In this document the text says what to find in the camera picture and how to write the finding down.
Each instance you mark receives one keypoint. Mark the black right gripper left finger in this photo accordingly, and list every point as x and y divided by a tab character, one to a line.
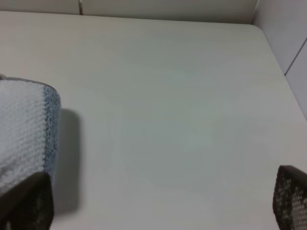
28	205

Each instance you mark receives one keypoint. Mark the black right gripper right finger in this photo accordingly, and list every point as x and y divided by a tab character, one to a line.
290	198

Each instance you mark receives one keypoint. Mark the blue white striped towel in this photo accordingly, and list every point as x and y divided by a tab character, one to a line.
29	130

